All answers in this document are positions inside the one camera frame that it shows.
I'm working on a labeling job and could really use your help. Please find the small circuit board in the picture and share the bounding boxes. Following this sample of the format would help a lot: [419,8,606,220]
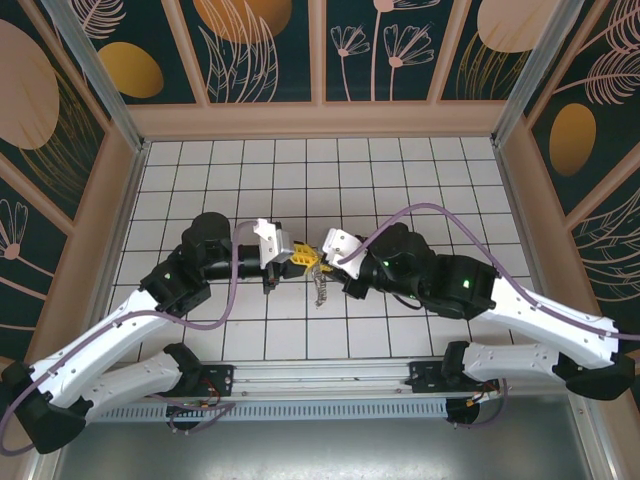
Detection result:
[167,399,221,419]

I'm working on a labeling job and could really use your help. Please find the grey metal sheet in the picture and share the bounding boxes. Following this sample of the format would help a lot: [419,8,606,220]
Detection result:
[29,417,616,480]

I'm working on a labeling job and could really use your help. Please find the grey side rail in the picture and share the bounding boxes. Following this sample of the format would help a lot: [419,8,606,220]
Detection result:
[74,142,151,362]
[494,142,569,354]

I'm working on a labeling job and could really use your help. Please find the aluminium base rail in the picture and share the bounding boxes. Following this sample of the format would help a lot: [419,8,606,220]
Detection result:
[199,357,591,399]

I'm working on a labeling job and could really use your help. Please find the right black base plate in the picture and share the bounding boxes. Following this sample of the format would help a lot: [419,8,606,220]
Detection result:
[408,360,454,396]

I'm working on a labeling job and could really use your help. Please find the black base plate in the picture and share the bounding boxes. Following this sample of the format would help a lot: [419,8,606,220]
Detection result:
[197,364,236,399]
[408,360,454,396]

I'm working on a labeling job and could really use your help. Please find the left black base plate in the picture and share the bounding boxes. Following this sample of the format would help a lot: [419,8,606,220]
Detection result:
[197,364,236,399]

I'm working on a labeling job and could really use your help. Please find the grey slotted cable duct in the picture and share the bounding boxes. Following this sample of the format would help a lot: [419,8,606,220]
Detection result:
[89,402,449,421]

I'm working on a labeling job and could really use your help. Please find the aluminium frame post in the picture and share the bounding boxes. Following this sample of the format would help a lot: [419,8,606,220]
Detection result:
[490,0,589,147]
[39,0,151,154]

